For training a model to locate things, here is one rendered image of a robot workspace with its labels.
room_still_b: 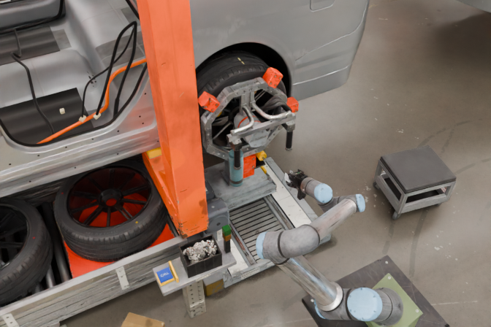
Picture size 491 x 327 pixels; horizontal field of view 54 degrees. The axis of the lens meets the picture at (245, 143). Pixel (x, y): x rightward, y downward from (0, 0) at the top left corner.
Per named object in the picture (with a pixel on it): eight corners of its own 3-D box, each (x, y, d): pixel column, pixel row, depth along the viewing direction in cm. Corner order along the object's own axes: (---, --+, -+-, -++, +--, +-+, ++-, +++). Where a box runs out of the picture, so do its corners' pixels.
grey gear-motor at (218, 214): (206, 198, 349) (203, 163, 325) (232, 241, 321) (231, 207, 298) (183, 206, 343) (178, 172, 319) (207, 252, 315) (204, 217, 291)
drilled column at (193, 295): (199, 298, 300) (194, 259, 272) (206, 311, 294) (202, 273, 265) (184, 304, 297) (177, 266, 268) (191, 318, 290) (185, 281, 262)
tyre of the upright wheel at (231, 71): (287, 68, 322) (211, 33, 277) (306, 87, 306) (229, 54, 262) (234, 144, 345) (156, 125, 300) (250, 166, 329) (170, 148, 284)
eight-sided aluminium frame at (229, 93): (279, 137, 322) (283, 68, 285) (284, 143, 318) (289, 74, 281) (203, 164, 304) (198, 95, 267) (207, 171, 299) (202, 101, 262)
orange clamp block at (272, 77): (269, 82, 287) (277, 68, 284) (275, 88, 282) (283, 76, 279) (260, 79, 283) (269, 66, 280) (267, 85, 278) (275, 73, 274)
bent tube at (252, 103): (275, 98, 288) (275, 83, 281) (291, 116, 275) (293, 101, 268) (248, 106, 282) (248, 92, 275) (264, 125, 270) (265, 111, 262)
